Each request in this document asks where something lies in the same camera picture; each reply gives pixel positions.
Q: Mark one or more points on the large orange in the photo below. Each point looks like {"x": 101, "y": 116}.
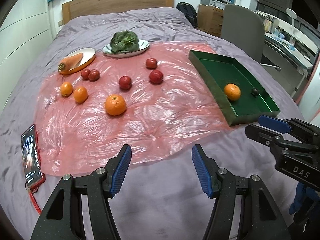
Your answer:
{"x": 232, "y": 92}

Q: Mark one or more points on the carrot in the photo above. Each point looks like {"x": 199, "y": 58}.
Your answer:
{"x": 69, "y": 62}

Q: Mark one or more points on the grey desk chair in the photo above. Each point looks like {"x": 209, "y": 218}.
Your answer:
{"x": 243, "y": 28}

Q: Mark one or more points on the white plate black rim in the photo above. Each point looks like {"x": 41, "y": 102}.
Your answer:
{"x": 143, "y": 46}

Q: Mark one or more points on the smartphone in red case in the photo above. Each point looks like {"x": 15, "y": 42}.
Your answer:
{"x": 31, "y": 158}

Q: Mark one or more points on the wooden drawer cabinet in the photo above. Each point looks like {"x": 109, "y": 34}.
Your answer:
{"x": 210, "y": 19}

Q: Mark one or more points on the white desk lamp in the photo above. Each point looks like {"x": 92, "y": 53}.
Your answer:
{"x": 293, "y": 16}

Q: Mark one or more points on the orange rimmed plate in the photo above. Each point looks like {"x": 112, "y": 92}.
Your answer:
{"x": 88, "y": 57}

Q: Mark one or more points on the wooden headboard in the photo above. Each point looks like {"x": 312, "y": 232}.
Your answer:
{"x": 77, "y": 8}

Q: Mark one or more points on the red apple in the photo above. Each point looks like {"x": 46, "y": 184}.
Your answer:
{"x": 156, "y": 77}
{"x": 151, "y": 63}
{"x": 85, "y": 74}
{"x": 125, "y": 83}
{"x": 94, "y": 75}

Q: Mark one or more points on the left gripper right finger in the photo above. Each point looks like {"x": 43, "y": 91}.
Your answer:
{"x": 218, "y": 184}

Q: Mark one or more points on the green leafy vegetable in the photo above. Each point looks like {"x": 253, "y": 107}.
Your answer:
{"x": 124, "y": 42}

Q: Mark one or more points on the dark purple plum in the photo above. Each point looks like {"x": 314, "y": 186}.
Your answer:
{"x": 255, "y": 92}

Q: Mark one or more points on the white wardrobe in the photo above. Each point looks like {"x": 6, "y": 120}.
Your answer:
{"x": 25, "y": 33}

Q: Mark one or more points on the pink plastic sheet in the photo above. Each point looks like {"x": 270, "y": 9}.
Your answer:
{"x": 159, "y": 120}

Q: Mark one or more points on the black backpack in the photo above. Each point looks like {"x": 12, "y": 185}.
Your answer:
{"x": 189, "y": 12}

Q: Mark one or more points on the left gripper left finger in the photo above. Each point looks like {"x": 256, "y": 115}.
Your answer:
{"x": 103, "y": 184}

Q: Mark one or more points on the green rectangular tray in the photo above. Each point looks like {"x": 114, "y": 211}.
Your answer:
{"x": 217, "y": 71}

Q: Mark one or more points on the small orange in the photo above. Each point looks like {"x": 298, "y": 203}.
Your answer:
{"x": 80, "y": 94}
{"x": 66, "y": 89}

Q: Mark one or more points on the blue gloved hand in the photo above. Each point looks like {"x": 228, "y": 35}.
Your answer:
{"x": 302, "y": 192}

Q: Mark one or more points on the white desk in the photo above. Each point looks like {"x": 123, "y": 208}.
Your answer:
{"x": 286, "y": 64}

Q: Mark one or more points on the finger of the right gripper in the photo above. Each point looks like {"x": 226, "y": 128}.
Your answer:
{"x": 265, "y": 137}
{"x": 274, "y": 124}

